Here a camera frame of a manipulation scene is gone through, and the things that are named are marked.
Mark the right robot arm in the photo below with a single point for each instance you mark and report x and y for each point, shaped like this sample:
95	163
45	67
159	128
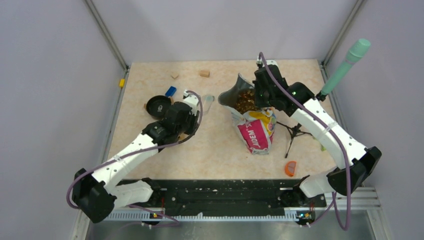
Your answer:
354	161

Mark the pet food bag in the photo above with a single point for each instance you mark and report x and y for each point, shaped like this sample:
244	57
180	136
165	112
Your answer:
255	126

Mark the wooden block right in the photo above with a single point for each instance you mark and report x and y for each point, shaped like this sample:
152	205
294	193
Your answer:
205	73

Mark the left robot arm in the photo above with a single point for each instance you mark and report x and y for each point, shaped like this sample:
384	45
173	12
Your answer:
98	191

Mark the black pet bowl far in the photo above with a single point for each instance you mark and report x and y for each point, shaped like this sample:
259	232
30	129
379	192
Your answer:
157	106

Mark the wooden block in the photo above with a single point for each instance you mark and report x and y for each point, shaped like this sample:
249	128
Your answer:
174	75
205	73

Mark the blue block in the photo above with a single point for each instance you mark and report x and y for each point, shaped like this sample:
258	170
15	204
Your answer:
171	91

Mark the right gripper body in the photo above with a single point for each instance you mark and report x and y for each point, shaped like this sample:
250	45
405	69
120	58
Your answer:
262	97

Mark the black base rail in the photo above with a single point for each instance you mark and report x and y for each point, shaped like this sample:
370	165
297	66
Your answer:
229	198

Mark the orange plastic piece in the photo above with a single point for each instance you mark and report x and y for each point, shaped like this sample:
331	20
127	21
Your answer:
290	168

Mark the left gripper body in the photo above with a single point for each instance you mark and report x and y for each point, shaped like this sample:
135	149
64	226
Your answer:
188	127

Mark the black mini tripod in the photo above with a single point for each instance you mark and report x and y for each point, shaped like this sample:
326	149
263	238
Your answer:
294	132

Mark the mint green microphone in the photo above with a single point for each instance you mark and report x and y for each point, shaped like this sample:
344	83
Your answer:
354	54

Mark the clear plastic scoop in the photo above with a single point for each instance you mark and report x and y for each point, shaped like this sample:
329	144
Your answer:
207	101

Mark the wooden block left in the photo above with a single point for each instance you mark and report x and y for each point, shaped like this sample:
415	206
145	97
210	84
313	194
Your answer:
174	75

